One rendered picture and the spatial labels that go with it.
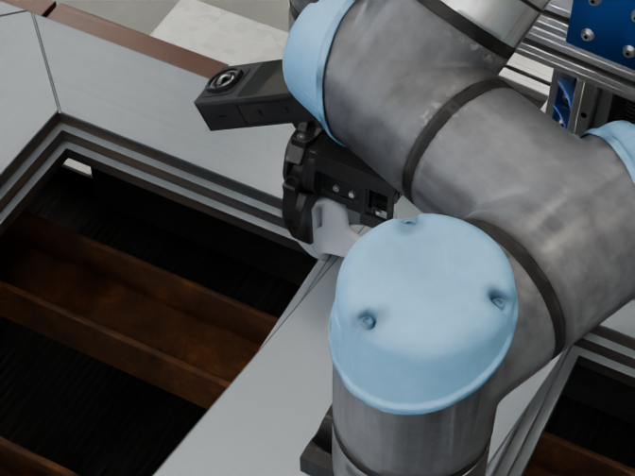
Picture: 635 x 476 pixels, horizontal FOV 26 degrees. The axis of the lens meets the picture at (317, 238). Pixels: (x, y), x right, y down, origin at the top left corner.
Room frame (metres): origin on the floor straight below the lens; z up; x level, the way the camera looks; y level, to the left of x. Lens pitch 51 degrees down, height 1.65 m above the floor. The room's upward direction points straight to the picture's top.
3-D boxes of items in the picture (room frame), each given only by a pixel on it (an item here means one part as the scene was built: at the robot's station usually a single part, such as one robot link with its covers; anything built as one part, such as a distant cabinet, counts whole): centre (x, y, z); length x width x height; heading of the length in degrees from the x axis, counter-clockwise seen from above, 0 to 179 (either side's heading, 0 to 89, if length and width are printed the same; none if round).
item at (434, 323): (0.34, -0.05, 1.16); 0.09 x 0.08 x 0.11; 130
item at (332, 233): (0.62, -0.02, 0.89); 0.06 x 0.03 x 0.09; 63
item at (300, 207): (0.63, 0.01, 0.94); 0.05 x 0.02 x 0.09; 153
